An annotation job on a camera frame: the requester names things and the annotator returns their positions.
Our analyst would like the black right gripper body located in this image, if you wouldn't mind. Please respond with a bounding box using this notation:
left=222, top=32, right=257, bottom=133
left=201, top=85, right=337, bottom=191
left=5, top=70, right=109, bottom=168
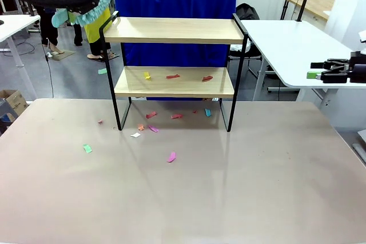
left=348, top=51, right=366, bottom=83

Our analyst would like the teal microfiber duster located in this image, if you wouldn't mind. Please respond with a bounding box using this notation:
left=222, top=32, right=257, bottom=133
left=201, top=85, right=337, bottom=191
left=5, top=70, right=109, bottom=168
left=51, top=0, right=114, bottom=29

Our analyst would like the two-tier wood metal shelf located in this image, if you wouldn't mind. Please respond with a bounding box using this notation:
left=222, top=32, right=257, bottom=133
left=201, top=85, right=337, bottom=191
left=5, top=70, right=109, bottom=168
left=100, top=11, right=249, bottom=133

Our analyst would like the person in black clothes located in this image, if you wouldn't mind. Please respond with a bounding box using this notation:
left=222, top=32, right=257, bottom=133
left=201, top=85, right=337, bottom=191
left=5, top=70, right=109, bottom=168
left=35, top=5, right=66, bottom=56

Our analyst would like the large white table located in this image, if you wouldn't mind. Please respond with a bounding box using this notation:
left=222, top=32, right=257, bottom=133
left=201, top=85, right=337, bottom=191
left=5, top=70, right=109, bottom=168
left=239, top=19, right=366, bottom=110

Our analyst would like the wooden background table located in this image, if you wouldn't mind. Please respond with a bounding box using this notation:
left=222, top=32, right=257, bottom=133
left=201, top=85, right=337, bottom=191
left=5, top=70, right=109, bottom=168
left=285, top=0, right=335, bottom=22

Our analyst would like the person in yellow apron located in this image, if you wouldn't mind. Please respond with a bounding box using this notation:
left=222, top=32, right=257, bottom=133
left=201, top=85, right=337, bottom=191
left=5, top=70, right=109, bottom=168
left=67, top=12, right=116, bottom=63

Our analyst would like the small white desk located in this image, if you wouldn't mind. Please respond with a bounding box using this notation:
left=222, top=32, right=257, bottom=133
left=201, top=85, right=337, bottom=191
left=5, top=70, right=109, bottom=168
left=0, top=14, right=41, bottom=101

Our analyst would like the brown floor mat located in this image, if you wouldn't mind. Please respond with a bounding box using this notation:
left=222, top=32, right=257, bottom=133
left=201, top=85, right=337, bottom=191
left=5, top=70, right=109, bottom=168
left=48, top=49, right=77, bottom=61

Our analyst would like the white plastic bag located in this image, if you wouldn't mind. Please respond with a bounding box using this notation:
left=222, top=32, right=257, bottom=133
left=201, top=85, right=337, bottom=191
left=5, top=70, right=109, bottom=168
left=230, top=41, right=252, bottom=54

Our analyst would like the black chair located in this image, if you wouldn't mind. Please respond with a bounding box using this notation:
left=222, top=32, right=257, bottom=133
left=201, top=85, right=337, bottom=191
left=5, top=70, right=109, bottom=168
left=228, top=3, right=276, bottom=94

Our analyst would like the cardboard box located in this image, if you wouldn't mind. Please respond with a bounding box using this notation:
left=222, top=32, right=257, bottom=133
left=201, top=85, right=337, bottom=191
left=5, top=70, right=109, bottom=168
left=0, top=89, right=29, bottom=116

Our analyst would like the grey metal mounting rail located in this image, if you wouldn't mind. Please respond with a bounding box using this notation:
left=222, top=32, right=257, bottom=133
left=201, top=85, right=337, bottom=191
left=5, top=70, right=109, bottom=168
left=351, top=129, right=366, bottom=167

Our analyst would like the thin black floor cable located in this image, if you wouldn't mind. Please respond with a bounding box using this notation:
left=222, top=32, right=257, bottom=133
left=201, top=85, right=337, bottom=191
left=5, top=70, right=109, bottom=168
left=42, top=38, right=55, bottom=99

